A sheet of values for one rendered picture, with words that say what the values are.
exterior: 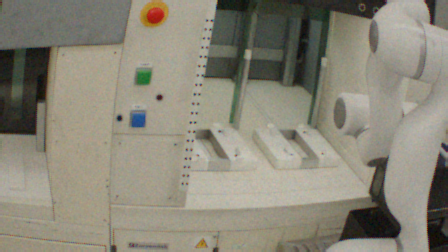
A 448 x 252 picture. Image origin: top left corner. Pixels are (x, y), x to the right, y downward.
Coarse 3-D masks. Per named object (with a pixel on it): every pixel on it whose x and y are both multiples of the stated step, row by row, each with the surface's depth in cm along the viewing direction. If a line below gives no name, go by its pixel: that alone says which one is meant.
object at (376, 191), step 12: (444, 156) 135; (384, 168) 150; (444, 168) 134; (372, 180) 156; (384, 180) 150; (432, 180) 136; (444, 180) 138; (372, 192) 155; (384, 192) 149; (432, 192) 138; (444, 192) 140; (384, 204) 148; (432, 204) 140; (444, 204) 142; (372, 216) 154; (432, 216) 142; (444, 216) 144; (396, 228) 140
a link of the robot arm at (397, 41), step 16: (400, 0) 96; (416, 0) 95; (384, 16) 87; (400, 16) 87; (416, 16) 94; (384, 32) 86; (400, 32) 85; (416, 32) 85; (384, 48) 87; (400, 48) 85; (416, 48) 85; (384, 64) 89; (400, 64) 87; (416, 64) 86
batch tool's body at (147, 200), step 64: (192, 0) 145; (256, 0) 203; (320, 0) 153; (128, 64) 147; (192, 64) 152; (320, 64) 219; (128, 128) 154; (192, 128) 158; (320, 128) 223; (128, 192) 161; (192, 192) 175; (256, 192) 180; (320, 192) 184
